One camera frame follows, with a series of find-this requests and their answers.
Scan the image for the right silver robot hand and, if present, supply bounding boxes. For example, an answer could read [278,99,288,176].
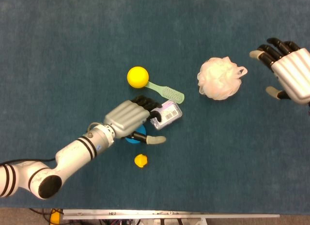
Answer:
[249,38,310,106]

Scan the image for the yellow foam ball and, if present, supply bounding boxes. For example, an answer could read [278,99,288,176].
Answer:
[127,66,150,89]

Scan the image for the teal table cloth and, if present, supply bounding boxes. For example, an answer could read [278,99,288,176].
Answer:
[0,0,310,215]

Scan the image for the mint green plastic hairbrush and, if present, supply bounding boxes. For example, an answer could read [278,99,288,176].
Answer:
[146,81,185,105]

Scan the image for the yellow rubber duck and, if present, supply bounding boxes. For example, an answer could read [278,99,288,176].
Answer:
[134,154,148,168]

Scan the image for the white metal base frame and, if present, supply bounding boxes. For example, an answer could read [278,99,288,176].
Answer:
[135,219,206,225]

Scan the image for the white mesh bath loofah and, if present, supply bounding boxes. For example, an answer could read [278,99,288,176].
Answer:
[197,56,248,101]

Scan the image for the blue foam ball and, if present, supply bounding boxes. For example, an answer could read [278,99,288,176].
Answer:
[124,124,147,145]

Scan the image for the clear plastic box with label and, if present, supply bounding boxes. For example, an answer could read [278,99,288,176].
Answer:
[149,101,183,131]

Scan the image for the black floor cables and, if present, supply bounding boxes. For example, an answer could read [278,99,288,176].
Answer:
[29,208,53,223]

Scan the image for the aluminium frame rail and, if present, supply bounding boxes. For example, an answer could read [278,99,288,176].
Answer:
[62,209,280,220]

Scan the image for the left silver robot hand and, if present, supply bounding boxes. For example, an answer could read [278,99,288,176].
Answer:
[104,95,167,146]

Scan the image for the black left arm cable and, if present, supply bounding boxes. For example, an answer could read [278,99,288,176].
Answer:
[0,158,56,166]

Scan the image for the yellow plastic block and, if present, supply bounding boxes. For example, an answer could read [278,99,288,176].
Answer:
[49,209,64,225]

